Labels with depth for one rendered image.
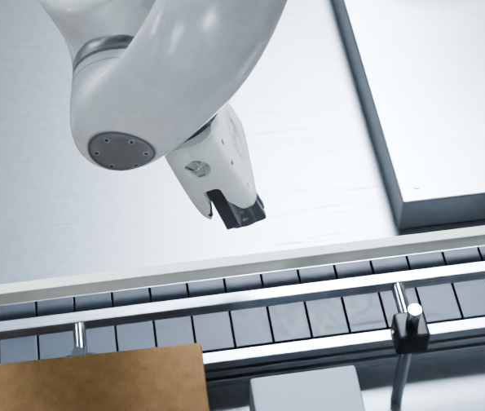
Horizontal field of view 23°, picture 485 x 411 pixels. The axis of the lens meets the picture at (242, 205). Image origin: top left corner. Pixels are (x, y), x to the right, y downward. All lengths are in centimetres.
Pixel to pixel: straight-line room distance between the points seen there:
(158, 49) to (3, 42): 80
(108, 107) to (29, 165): 61
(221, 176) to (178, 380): 17
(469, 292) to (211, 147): 40
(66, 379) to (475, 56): 74
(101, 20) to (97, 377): 26
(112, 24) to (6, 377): 27
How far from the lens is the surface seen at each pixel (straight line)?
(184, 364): 89
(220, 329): 119
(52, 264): 131
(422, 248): 123
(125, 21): 83
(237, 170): 96
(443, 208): 132
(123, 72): 77
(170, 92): 77
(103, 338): 119
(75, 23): 83
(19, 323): 111
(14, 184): 138
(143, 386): 88
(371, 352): 120
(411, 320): 108
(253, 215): 106
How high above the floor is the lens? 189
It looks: 52 degrees down
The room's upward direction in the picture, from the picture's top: straight up
